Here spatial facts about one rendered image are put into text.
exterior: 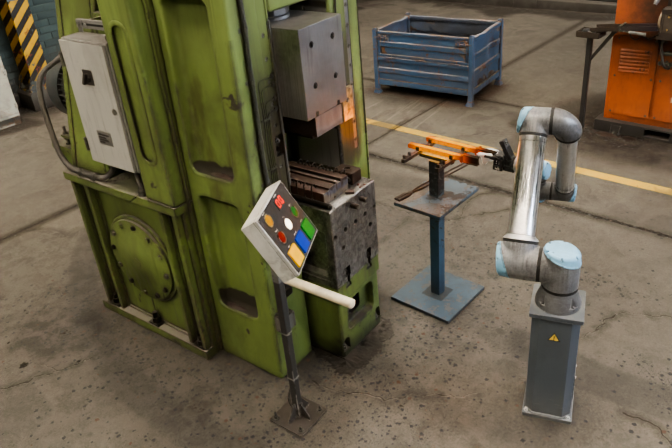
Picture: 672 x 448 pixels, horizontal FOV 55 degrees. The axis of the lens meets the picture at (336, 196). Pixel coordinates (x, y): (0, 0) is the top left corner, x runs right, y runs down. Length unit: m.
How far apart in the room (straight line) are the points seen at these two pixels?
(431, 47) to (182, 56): 4.16
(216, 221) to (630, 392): 2.16
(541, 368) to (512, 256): 0.56
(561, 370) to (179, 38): 2.20
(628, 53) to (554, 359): 3.52
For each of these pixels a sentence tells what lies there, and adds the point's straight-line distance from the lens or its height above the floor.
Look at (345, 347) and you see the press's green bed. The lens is 3.51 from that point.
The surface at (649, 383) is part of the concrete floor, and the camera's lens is 3.57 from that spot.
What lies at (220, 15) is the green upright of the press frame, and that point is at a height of 1.87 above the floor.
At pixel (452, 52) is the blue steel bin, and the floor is 0.54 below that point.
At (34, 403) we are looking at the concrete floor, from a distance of 3.83.
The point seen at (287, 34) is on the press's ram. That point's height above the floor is 1.74.
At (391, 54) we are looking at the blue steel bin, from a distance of 7.01.
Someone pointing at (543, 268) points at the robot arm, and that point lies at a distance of 2.79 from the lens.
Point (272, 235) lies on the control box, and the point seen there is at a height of 1.12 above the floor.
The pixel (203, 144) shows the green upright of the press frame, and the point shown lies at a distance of 3.03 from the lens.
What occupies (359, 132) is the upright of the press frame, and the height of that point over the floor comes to 1.06.
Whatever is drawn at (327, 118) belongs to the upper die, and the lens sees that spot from 2.92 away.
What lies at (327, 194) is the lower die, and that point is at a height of 0.96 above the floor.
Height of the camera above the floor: 2.38
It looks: 28 degrees down
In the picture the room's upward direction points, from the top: 5 degrees counter-clockwise
